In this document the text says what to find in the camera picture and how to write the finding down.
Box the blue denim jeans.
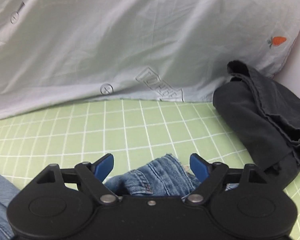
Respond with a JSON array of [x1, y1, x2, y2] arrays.
[[0, 154, 240, 240]]

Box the grey carrot print sheet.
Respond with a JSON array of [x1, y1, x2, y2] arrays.
[[0, 0, 300, 122]]

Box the black garment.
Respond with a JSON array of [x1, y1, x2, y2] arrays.
[[212, 60, 300, 189]]

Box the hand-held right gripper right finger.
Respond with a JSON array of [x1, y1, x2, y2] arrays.
[[185, 153, 273, 205]]

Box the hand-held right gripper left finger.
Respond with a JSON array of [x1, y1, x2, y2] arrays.
[[34, 153, 118, 205]]

